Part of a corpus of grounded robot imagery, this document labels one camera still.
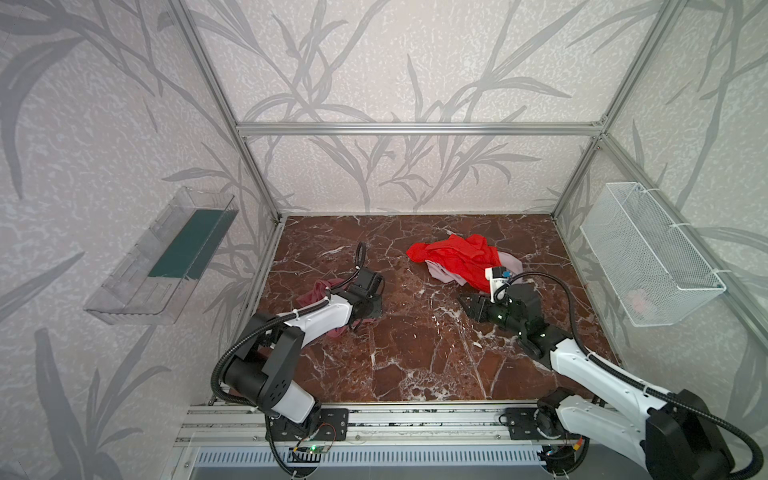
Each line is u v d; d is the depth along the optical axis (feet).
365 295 2.35
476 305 2.41
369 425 2.47
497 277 2.42
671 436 1.29
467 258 3.13
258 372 1.44
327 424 2.40
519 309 2.07
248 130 3.06
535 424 2.37
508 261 3.33
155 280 2.13
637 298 2.45
